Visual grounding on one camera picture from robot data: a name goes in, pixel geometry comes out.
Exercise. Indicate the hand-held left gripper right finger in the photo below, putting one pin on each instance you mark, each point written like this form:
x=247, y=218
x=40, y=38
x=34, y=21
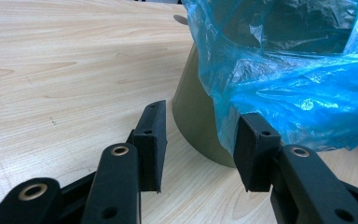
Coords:
x=254, y=155

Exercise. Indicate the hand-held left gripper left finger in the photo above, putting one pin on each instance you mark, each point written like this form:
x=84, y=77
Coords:
x=150, y=146

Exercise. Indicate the green plastic bin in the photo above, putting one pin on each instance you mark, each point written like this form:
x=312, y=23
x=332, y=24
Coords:
x=195, y=118

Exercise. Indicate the blue plastic bag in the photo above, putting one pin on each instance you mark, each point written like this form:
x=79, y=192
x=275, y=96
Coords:
x=298, y=93

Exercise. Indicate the grey round table grommet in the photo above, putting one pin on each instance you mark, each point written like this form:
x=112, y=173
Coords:
x=181, y=19

